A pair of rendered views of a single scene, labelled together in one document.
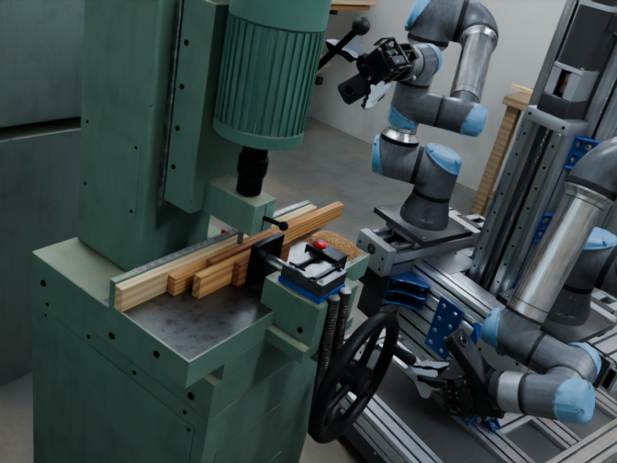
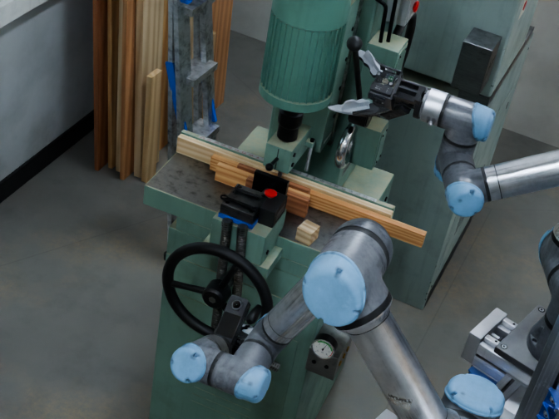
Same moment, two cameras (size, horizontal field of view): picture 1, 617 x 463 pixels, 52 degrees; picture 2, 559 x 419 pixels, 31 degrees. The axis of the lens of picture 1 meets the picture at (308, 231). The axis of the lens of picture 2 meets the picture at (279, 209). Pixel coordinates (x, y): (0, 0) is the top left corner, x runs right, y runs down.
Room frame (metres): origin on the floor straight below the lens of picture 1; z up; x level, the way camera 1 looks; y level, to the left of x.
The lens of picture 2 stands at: (0.64, -1.93, 2.46)
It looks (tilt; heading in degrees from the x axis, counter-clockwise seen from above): 37 degrees down; 76
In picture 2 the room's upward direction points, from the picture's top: 11 degrees clockwise
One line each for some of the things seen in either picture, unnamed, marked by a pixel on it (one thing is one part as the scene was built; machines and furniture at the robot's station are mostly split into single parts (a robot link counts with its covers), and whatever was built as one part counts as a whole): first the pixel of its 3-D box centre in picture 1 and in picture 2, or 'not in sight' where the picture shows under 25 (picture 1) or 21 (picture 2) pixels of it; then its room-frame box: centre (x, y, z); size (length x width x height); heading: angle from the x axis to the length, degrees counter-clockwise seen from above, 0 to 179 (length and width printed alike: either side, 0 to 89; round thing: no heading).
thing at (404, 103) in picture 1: (414, 105); (455, 160); (1.46, -0.18, 1.24); 0.11 x 0.08 x 0.11; 82
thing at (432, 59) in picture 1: (419, 62); (467, 120); (1.47, -0.16, 1.34); 0.11 x 0.08 x 0.09; 149
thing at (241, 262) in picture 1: (262, 261); (276, 196); (1.14, 0.08, 0.93); 0.17 x 0.02 x 0.05; 149
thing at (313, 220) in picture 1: (268, 241); (314, 199); (1.24, 0.08, 0.92); 0.59 x 0.02 x 0.04; 149
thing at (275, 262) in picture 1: (275, 264); (264, 196); (1.10, 0.05, 0.95); 0.09 x 0.07 x 0.09; 149
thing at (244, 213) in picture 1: (238, 207); (288, 148); (1.16, 0.15, 1.03); 0.14 x 0.07 x 0.09; 59
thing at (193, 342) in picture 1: (272, 297); (259, 223); (1.10, 0.04, 0.87); 0.61 x 0.30 x 0.06; 149
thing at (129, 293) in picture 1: (231, 249); (281, 180); (1.16, 0.15, 0.92); 0.60 x 0.02 x 0.05; 149
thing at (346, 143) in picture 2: not in sight; (346, 145); (1.33, 0.19, 1.02); 0.12 x 0.03 x 0.12; 59
